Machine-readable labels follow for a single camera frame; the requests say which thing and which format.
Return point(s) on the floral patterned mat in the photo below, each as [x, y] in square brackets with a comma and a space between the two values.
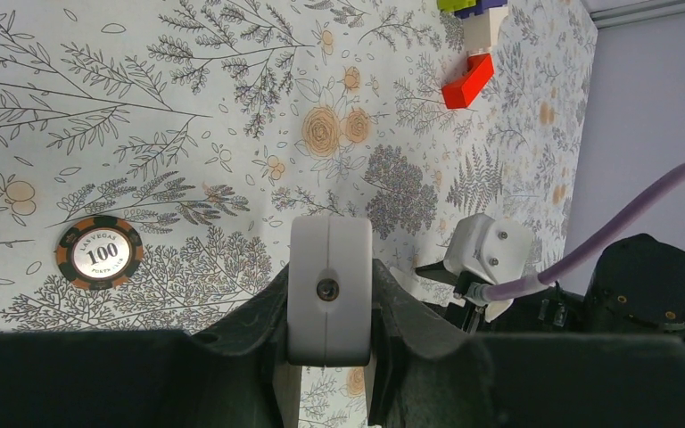
[153, 154]

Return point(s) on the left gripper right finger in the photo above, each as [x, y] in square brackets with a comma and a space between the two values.
[425, 372]

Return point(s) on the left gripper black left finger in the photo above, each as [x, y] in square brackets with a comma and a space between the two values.
[219, 377]

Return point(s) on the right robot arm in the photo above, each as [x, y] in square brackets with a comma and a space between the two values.
[637, 287]

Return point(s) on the red orange block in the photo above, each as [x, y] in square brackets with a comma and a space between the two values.
[460, 93]

